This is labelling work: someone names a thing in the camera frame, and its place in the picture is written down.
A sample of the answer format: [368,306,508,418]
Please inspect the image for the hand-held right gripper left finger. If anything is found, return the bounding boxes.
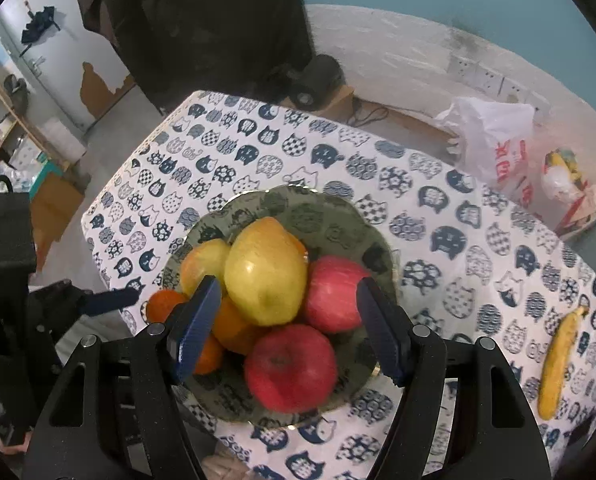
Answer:
[22,275,223,480]

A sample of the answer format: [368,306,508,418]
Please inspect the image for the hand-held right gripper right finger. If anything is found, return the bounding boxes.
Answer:
[355,277,552,480]

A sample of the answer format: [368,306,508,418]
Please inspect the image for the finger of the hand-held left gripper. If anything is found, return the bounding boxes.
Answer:
[75,285,142,318]

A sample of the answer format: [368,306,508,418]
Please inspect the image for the small orange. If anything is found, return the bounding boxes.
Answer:
[145,289,190,325]
[193,335,225,376]

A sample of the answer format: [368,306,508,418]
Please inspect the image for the large orange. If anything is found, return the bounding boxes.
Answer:
[210,296,269,357]

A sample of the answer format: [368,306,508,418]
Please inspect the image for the pink-red apple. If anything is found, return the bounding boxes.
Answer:
[300,255,374,335]

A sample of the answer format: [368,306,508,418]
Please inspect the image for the yellow-red apple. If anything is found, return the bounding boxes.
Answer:
[179,238,233,302]

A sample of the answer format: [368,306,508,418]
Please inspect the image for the yellow pear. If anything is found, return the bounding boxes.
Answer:
[224,216,309,327]

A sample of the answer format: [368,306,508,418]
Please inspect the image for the red apple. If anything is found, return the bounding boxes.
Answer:
[244,324,339,414]

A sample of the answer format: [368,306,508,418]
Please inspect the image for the green glass plate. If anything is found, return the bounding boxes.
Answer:
[160,184,397,429]

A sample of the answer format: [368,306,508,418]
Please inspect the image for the brown cardboard box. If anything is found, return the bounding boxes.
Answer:
[28,172,87,257]

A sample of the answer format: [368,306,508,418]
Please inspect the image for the cat print tablecloth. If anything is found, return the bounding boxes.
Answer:
[80,90,596,480]

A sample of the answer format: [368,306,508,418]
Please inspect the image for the teal box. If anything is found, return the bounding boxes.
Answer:
[32,157,65,187]

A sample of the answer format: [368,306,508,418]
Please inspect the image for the white foam box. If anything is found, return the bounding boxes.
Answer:
[42,117,87,162]

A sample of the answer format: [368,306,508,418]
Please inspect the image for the wooden shelf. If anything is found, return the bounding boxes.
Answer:
[0,49,75,172]

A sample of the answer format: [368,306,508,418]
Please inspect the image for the grey peeling door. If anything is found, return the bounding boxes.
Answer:
[0,0,140,132]

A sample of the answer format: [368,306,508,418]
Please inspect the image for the yellow banana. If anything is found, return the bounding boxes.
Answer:
[536,305,591,420]

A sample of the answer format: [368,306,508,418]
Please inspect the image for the dark blue folded umbrella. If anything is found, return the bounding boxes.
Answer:
[20,5,62,44]

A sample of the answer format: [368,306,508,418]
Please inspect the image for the white plastic bag red print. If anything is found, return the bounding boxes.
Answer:
[435,96,539,207]

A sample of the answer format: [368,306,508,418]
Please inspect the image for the red white cardboard box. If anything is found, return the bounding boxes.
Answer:
[552,179,596,242]

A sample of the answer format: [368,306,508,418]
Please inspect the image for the flat brown cardboard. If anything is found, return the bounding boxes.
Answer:
[282,85,454,149]

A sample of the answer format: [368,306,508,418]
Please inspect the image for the clear bag with yellow contents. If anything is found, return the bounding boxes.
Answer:
[542,147,589,202]

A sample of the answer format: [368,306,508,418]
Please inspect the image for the black round speaker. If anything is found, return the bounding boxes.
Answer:
[285,54,344,109]

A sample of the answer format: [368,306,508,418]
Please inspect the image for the large dark furniture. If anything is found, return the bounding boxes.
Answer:
[80,0,315,117]

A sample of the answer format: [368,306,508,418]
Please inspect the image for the black cable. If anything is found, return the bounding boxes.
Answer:
[350,102,391,129]

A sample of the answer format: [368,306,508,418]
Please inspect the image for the white wall socket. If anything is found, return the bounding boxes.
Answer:
[448,53,478,80]
[476,64,504,93]
[500,78,530,106]
[528,91,551,117]

